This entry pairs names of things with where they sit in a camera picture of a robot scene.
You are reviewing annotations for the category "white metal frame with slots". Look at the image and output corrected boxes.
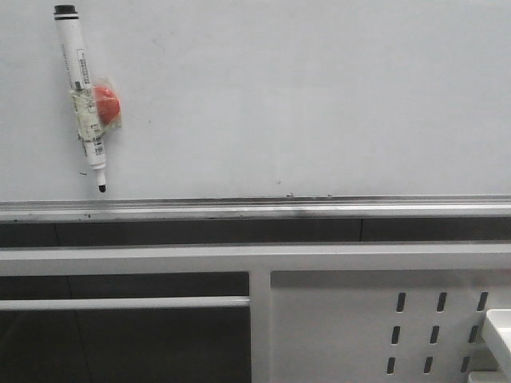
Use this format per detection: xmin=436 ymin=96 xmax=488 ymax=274
xmin=1 ymin=243 xmax=510 ymax=382

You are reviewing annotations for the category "red round magnet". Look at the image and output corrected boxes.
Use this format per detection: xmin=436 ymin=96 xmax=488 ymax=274
xmin=93 ymin=78 xmax=121 ymax=132

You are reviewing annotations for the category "aluminium whiteboard tray rail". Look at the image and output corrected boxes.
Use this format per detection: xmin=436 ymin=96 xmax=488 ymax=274
xmin=1 ymin=195 xmax=510 ymax=223

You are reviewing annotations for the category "white black whiteboard marker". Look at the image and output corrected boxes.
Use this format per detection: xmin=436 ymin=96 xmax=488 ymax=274
xmin=53 ymin=4 xmax=107 ymax=193

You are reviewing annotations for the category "white plastic bin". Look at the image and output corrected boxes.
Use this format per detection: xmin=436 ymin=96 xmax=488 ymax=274
xmin=468 ymin=309 xmax=510 ymax=382

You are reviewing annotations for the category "white whiteboard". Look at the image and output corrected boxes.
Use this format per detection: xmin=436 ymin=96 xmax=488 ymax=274
xmin=0 ymin=0 xmax=511 ymax=203

